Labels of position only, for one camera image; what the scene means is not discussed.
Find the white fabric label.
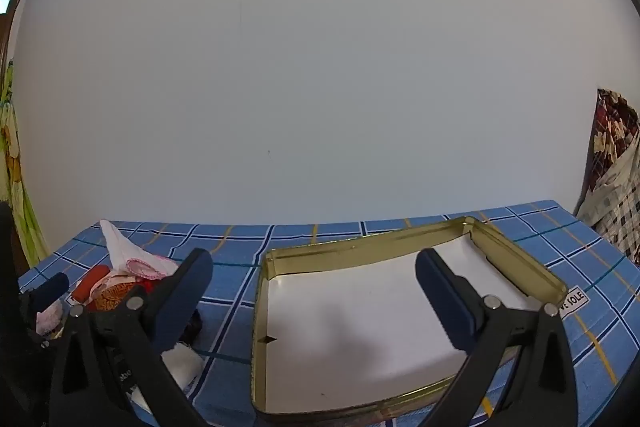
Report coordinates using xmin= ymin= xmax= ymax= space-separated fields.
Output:
xmin=557 ymin=289 xmax=593 ymax=320

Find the green floral curtain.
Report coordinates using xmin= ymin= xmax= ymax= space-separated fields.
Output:
xmin=0 ymin=59 xmax=51 ymax=258

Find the blue plaid bed sheet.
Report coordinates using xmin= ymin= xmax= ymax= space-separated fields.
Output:
xmin=17 ymin=199 xmax=640 ymax=427

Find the wooden door frame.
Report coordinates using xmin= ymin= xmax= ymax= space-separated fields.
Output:
xmin=0 ymin=0 xmax=40 ymax=72

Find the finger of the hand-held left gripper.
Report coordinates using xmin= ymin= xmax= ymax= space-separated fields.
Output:
xmin=20 ymin=272 xmax=71 ymax=314

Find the dark red floral quilt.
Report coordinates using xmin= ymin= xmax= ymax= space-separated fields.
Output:
xmin=582 ymin=88 xmax=640 ymax=194

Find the gold metal tin tray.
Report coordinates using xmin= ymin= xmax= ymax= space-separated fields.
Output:
xmin=250 ymin=215 xmax=569 ymax=419

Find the checkered pale quilt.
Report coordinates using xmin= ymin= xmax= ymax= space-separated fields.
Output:
xmin=575 ymin=147 xmax=640 ymax=265

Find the white gauze roll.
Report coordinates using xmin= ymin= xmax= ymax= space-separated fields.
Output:
xmin=127 ymin=341 xmax=205 ymax=408

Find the white cloth with pink edging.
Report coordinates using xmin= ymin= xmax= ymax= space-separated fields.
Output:
xmin=100 ymin=219 xmax=179 ymax=280

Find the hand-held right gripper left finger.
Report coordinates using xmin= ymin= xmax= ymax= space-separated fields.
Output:
xmin=47 ymin=248 xmax=214 ymax=427

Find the red brocade drawstring pouch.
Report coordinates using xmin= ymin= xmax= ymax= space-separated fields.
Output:
xmin=70 ymin=264 xmax=166 ymax=313

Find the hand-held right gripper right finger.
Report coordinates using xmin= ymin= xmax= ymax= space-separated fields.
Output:
xmin=415 ymin=248 xmax=581 ymax=427

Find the pink fluffy sock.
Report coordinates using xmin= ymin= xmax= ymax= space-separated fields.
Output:
xmin=35 ymin=299 xmax=64 ymax=338

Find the dark brown scrunchie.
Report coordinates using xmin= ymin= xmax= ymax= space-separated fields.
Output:
xmin=177 ymin=307 xmax=204 ymax=344

